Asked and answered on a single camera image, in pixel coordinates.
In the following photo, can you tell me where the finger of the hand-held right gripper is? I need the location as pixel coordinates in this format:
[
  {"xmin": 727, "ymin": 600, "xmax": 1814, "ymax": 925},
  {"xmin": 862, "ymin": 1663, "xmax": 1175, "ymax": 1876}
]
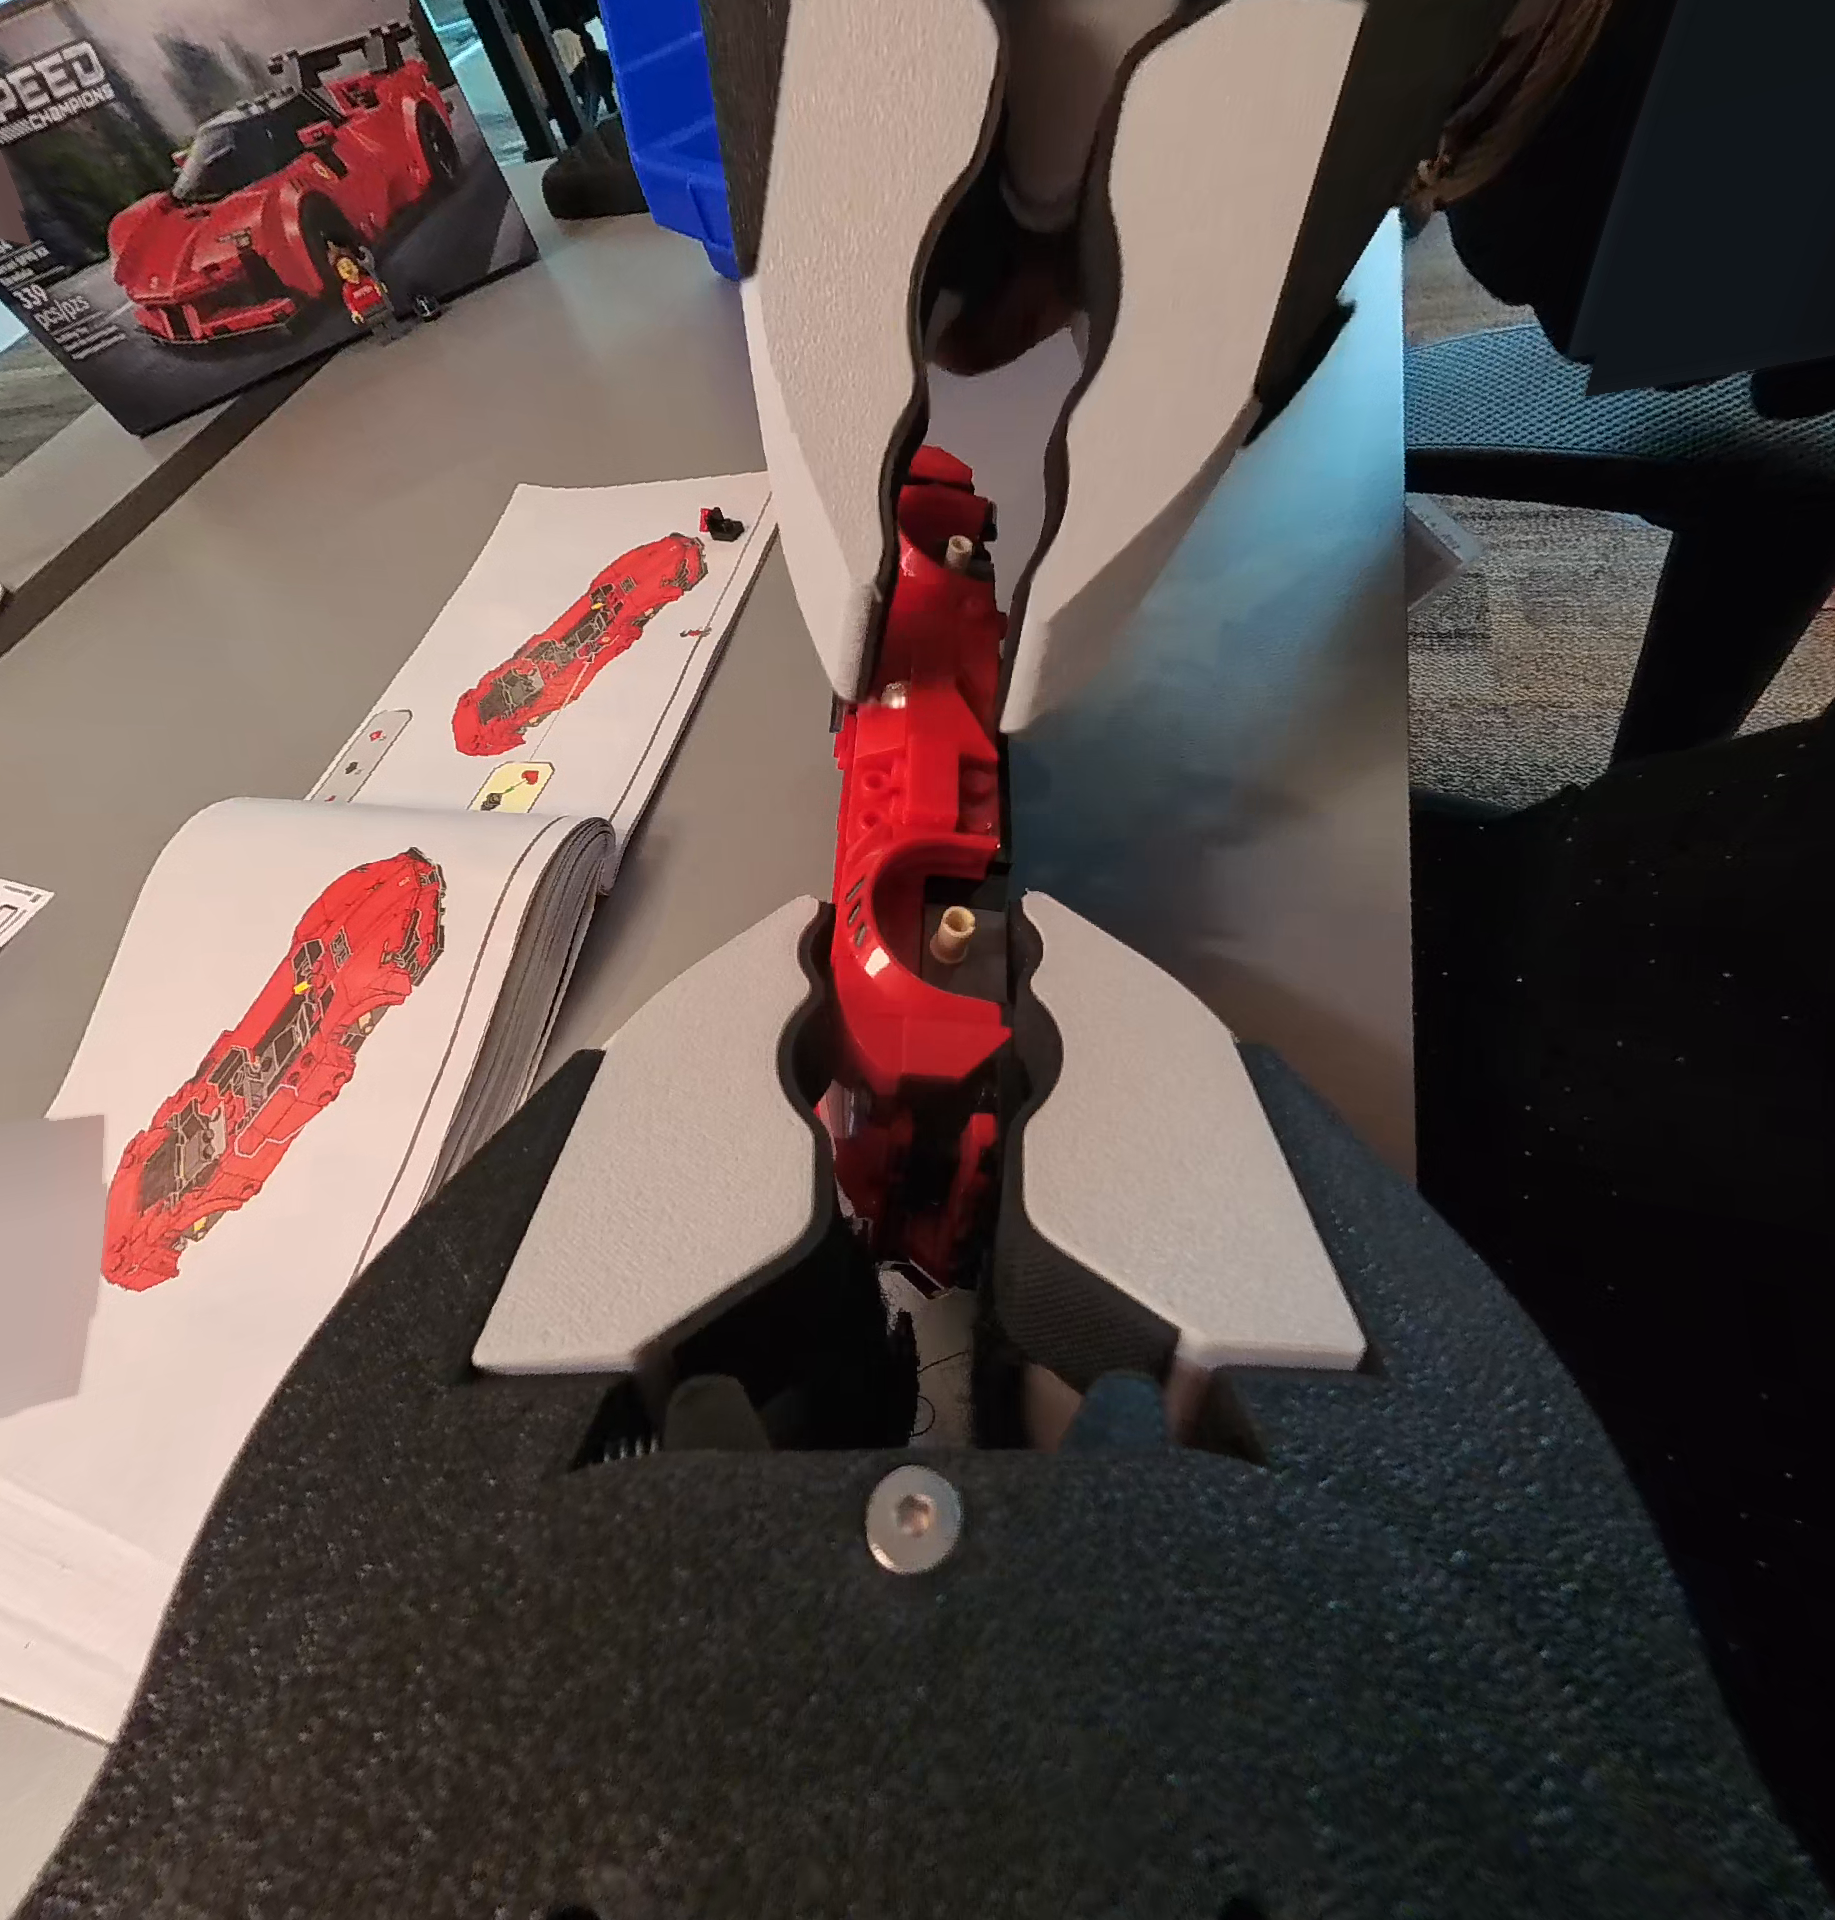
[
  {"xmin": 996, "ymin": 0, "xmax": 1371, "ymax": 738},
  {"xmin": 737, "ymin": 0, "xmax": 1007, "ymax": 704}
]

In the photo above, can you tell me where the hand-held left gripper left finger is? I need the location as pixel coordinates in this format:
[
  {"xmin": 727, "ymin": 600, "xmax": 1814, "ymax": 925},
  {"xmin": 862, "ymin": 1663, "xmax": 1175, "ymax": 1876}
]
[{"xmin": 472, "ymin": 893, "xmax": 845, "ymax": 1381}]

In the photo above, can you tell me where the black cloth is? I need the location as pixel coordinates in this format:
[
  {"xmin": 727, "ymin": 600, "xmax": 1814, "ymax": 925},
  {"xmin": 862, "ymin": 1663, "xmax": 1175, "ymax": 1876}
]
[{"xmin": 543, "ymin": 118, "xmax": 656, "ymax": 225}]

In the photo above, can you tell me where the office chair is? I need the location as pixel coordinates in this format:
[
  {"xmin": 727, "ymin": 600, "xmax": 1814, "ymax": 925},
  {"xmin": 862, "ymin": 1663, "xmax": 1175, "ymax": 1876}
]
[{"xmin": 1403, "ymin": 322, "xmax": 1835, "ymax": 768}]

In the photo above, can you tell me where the blue plastic bin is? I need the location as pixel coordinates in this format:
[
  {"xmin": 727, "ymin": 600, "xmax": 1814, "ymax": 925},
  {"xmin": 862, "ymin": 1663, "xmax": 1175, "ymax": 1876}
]
[{"xmin": 597, "ymin": 0, "xmax": 746, "ymax": 283}]

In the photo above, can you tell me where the lego set box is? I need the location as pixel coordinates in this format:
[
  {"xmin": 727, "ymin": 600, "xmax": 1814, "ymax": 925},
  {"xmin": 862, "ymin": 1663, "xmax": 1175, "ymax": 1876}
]
[{"xmin": 0, "ymin": 0, "xmax": 539, "ymax": 439}]

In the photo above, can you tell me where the lego instruction booklet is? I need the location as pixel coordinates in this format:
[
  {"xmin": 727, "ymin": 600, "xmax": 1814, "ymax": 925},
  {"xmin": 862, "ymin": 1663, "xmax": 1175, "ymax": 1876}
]
[{"xmin": 0, "ymin": 478, "xmax": 781, "ymax": 1743}]

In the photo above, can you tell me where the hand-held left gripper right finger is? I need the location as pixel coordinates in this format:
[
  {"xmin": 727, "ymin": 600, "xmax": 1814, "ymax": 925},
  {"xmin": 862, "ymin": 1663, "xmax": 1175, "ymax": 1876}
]
[{"xmin": 987, "ymin": 890, "xmax": 1371, "ymax": 1426}]

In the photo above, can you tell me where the red lego car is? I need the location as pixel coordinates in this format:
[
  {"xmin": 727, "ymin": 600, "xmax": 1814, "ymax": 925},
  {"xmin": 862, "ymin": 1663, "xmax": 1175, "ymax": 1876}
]
[{"xmin": 812, "ymin": 442, "xmax": 1026, "ymax": 1299}]

